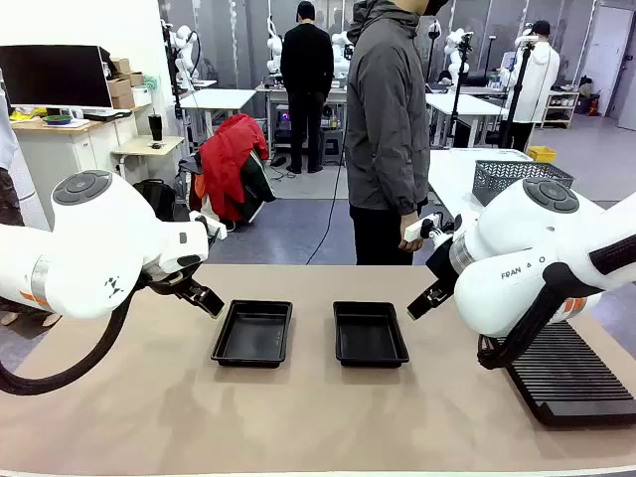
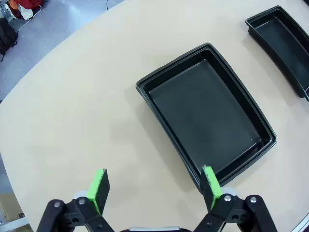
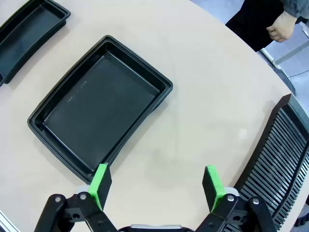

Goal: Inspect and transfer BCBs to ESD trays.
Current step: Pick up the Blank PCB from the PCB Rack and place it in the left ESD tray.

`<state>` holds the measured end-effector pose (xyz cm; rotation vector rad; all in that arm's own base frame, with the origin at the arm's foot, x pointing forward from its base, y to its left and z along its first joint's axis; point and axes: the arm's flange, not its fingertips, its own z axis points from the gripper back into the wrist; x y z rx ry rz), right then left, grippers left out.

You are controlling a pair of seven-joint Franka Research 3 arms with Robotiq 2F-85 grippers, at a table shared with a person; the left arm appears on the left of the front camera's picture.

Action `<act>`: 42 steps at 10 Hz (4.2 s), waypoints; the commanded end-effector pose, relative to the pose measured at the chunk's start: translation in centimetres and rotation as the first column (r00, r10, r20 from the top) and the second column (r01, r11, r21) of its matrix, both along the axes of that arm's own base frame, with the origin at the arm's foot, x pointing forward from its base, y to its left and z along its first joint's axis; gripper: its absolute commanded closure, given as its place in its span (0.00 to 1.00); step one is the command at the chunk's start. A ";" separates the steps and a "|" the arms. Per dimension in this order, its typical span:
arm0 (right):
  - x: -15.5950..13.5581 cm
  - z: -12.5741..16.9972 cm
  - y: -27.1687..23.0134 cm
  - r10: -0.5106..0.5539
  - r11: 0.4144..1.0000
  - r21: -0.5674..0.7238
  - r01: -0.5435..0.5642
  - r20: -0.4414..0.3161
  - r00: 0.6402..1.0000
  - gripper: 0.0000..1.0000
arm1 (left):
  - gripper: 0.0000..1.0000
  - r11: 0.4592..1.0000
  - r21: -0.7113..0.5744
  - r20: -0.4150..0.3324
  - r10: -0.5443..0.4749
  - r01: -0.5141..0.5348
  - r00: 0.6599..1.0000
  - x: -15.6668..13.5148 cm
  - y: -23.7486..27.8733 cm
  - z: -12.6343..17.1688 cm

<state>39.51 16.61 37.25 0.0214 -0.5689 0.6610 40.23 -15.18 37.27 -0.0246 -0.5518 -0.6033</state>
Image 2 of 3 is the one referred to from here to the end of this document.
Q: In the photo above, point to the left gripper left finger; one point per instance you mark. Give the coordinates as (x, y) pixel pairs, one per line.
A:
(99, 188)

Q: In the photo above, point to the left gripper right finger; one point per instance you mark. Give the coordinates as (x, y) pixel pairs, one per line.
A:
(211, 186)

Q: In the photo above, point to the black ESD tray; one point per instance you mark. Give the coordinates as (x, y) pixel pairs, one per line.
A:
(282, 41)
(200, 111)

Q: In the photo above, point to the cardboard box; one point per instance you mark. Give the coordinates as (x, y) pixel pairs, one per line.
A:
(9, 207)

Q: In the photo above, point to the black backpack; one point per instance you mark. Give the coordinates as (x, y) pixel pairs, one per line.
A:
(7, 36)

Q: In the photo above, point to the red jacket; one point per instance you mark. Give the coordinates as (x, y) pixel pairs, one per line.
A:
(29, 3)

